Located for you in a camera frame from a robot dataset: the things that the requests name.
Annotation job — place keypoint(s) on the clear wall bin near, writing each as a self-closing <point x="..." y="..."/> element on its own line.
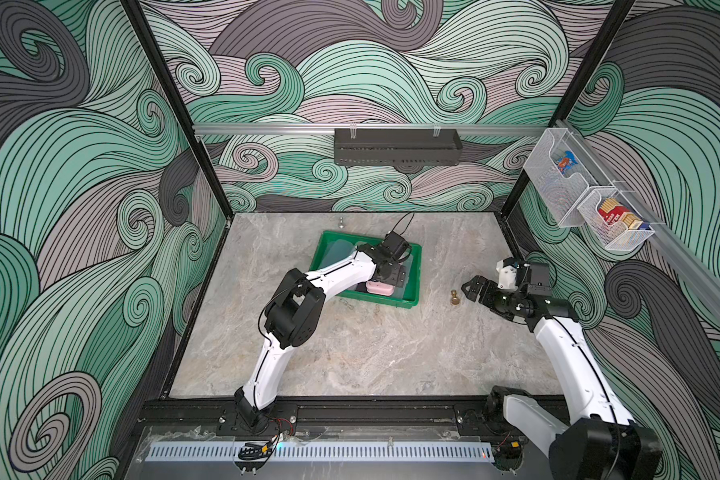
<point x="617" y="225"/>

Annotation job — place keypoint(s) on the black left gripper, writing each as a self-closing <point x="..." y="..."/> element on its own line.
<point x="398" y="276"/>

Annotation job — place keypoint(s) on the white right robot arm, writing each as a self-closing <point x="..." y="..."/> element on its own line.
<point x="601" y="439"/>

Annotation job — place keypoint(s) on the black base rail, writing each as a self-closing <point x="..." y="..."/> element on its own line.
<point x="307" y="416"/>

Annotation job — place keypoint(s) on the blue packet in bin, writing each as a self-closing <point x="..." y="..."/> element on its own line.
<point x="567" y="164"/>

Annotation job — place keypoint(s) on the black wall shelf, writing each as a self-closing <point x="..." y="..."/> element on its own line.
<point x="403" y="149"/>

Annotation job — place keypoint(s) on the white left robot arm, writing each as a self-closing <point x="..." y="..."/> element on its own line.
<point x="291" y="316"/>

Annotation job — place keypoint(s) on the green plastic storage box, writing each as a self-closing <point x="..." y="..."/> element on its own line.
<point x="405" y="297"/>

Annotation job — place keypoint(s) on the aluminium wall rail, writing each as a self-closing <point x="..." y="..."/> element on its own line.
<point x="280" y="128"/>

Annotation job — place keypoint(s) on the pink lidded box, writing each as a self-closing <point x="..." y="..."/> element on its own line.
<point x="380" y="288"/>

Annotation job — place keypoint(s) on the white slotted cable duct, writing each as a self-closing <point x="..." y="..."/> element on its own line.
<point x="328" y="451"/>

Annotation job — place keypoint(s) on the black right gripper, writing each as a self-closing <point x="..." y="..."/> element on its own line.
<point x="494" y="294"/>

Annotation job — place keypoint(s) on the red box in bin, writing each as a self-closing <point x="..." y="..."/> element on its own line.
<point x="611" y="210"/>

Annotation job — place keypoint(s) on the teal ribbed pencil case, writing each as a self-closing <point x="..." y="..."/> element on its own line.
<point x="335" y="251"/>

